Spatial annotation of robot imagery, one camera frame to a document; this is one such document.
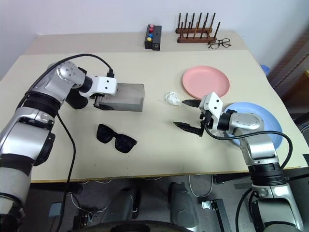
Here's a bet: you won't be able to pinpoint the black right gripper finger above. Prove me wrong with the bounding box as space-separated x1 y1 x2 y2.
172 121 205 138
181 98 201 109

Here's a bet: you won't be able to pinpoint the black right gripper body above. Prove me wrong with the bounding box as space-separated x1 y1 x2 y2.
198 109 215 136

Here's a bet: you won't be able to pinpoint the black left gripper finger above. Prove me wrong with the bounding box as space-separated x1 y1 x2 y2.
99 103 116 112

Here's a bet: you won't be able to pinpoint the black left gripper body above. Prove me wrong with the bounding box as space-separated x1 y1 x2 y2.
93 93 107 109

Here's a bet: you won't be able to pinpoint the grey glasses case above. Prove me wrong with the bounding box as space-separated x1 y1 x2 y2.
100 83 145 112

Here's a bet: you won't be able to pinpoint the black sunglasses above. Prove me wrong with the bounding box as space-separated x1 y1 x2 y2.
96 123 138 154

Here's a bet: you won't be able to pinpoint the blue plate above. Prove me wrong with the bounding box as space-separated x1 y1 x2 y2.
223 101 283 148

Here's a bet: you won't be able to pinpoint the black plastic cup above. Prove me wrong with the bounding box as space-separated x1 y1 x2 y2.
65 90 89 110

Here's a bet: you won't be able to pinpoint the pink plate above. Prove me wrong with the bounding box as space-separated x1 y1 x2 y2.
182 65 230 100

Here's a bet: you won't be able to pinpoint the thin-framed clear eyeglasses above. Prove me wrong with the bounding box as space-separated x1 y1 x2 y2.
208 38 232 50

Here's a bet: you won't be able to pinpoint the brown wooden peg rack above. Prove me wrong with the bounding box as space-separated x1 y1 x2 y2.
175 12 221 44

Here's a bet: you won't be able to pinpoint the black box with coloured buttons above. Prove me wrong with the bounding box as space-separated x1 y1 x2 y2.
144 24 155 50

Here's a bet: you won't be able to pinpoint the dark rounded shell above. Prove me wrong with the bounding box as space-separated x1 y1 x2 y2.
101 186 142 223
169 182 200 228

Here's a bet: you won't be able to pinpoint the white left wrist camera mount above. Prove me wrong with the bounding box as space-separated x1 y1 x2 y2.
90 75 118 97

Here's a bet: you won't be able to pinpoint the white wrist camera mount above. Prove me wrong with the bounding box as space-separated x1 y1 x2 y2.
199 91 224 130
90 75 118 97

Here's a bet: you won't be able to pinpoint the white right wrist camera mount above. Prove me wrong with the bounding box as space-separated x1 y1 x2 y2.
199 91 224 130

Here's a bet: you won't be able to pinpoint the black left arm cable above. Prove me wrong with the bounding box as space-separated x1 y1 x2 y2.
30 53 115 215

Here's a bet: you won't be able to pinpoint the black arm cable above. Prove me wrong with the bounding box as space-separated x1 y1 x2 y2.
30 53 115 215
200 119 294 232

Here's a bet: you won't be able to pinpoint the white cable loop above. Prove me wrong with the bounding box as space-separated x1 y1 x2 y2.
189 174 214 198

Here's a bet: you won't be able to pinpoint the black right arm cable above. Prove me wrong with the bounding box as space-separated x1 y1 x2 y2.
200 119 294 232

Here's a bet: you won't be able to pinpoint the black metal post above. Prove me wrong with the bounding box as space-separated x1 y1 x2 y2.
210 199 232 232

